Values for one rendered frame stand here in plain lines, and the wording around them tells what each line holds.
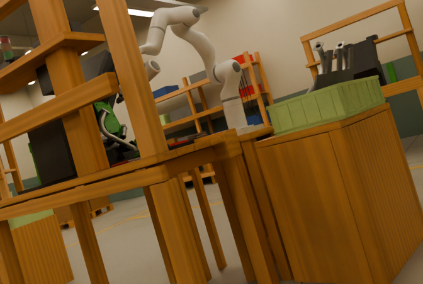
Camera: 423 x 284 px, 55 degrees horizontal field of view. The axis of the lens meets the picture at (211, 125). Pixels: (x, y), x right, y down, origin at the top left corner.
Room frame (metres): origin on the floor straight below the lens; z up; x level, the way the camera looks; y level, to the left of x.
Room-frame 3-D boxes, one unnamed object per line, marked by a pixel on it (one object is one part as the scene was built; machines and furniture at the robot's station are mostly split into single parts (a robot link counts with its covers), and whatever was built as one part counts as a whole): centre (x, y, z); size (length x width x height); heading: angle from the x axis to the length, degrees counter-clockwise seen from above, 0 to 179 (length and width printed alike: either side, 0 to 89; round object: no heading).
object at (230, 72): (2.47, -0.18, 1.19); 0.19 x 0.12 x 0.24; 41
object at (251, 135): (2.49, -0.15, 0.83); 0.32 x 0.32 x 0.04; 53
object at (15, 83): (2.18, 0.84, 1.52); 0.90 x 0.25 x 0.04; 57
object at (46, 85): (2.16, 0.71, 1.42); 0.17 x 0.12 x 0.15; 57
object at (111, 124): (2.41, 0.60, 1.17); 0.13 x 0.12 x 0.20; 57
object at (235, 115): (2.49, -0.16, 0.97); 0.19 x 0.19 x 0.18
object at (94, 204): (8.46, 3.16, 0.37); 1.20 x 0.80 x 0.74; 154
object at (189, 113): (8.27, 0.15, 1.10); 3.01 x 0.55 x 2.20; 56
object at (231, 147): (2.63, 0.54, 0.82); 1.50 x 0.14 x 0.15; 57
